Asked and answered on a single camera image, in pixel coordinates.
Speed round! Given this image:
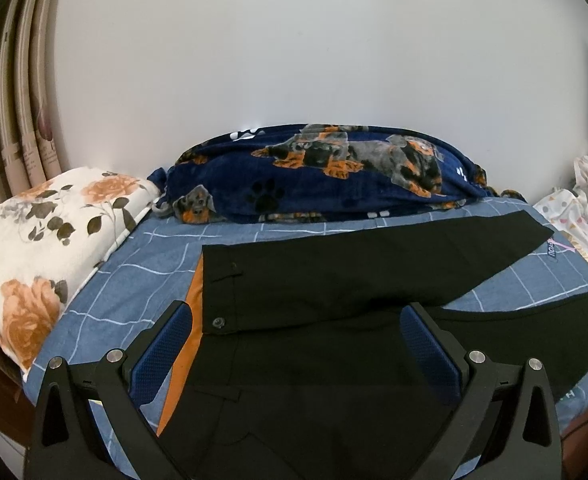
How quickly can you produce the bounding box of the black pants orange lining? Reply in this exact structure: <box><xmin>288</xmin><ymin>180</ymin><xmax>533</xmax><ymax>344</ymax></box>
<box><xmin>160</xmin><ymin>211</ymin><xmax>588</xmax><ymax>479</ymax></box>

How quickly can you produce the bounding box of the blue grid bed sheet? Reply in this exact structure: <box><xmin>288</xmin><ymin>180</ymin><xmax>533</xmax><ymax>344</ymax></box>
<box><xmin>23</xmin><ymin>196</ymin><xmax>588</xmax><ymax>480</ymax></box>

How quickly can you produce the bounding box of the white floral pillow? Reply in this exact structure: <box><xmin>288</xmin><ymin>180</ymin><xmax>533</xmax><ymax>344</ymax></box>
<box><xmin>0</xmin><ymin>167</ymin><xmax>160</xmax><ymax>373</ymax></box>

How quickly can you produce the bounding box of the navy dog print blanket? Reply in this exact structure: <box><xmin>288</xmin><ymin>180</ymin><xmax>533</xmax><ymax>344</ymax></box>
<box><xmin>149</xmin><ymin>124</ymin><xmax>498</xmax><ymax>224</ymax></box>

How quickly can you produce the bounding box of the beige patterned curtain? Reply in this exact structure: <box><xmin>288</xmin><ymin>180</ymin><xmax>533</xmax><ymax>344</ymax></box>
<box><xmin>0</xmin><ymin>0</ymin><xmax>62</xmax><ymax>204</ymax></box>

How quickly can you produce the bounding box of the brown wooden bed frame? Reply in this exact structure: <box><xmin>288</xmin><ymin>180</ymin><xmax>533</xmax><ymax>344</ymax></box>
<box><xmin>0</xmin><ymin>349</ymin><xmax>36</xmax><ymax>446</ymax></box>

